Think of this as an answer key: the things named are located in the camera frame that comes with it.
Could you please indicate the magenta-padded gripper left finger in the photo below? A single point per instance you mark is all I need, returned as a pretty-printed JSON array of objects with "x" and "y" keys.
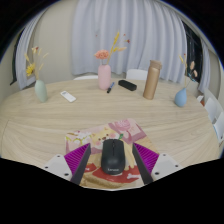
[{"x": 77, "y": 157}]

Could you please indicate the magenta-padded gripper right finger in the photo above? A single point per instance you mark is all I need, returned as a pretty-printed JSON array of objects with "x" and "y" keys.
[{"x": 146, "y": 157}]

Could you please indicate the black computer mouse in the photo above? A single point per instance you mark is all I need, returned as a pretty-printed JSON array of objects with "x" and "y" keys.
[{"x": 112, "y": 158}]

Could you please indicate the cartoon print mouse pad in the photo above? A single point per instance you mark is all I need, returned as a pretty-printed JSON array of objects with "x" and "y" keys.
[{"x": 100, "y": 135}]

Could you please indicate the white remote control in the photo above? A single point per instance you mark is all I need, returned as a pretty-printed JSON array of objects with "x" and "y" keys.
[{"x": 68, "y": 96}]

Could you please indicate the blue vase with dried flowers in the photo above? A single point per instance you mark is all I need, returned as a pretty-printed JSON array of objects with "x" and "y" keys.
[{"x": 180, "y": 98}]

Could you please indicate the black oblong case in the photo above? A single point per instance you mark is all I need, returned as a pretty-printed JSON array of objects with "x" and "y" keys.
[{"x": 127, "y": 85}]

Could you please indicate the green vase with dried flowers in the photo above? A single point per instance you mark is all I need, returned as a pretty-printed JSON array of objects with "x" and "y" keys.
[{"x": 40, "y": 91}]

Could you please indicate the brown insulated bottle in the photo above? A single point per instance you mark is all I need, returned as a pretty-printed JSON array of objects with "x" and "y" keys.
[{"x": 152, "y": 81}]

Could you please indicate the dark marker pen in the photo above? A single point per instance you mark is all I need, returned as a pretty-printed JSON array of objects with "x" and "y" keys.
[{"x": 110, "y": 87}]

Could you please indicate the white chair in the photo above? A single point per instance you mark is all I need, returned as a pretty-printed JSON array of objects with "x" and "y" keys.
[
  {"x": 136, "y": 74},
  {"x": 211, "y": 110},
  {"x": 86, "y": 77},
  {"x": 220, "y": 128}
]

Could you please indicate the pink vase with dried flowers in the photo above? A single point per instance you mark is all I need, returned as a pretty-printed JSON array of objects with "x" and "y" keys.
[{"x": 104, "y": 78}]

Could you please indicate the dark window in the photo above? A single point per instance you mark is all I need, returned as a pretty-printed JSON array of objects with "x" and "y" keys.
[
  {"x": 194, "y": 46},
  {"x": 15, "y": 63}
]

